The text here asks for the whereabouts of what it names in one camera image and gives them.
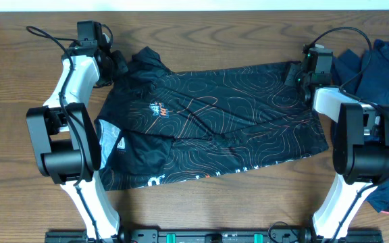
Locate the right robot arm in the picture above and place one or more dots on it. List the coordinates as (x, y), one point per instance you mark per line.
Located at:
(360, 154)

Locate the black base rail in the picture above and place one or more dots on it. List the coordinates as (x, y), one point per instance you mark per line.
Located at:
(273, 235)

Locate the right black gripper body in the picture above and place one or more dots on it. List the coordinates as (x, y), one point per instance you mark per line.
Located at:
(296, 77)

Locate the black orange patterned jersey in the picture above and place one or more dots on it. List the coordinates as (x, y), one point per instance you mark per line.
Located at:
(157, 126)

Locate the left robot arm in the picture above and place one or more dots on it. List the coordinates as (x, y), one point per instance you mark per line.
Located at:
(64, 141)

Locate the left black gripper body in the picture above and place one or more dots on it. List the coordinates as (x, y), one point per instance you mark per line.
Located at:
(117, 67)

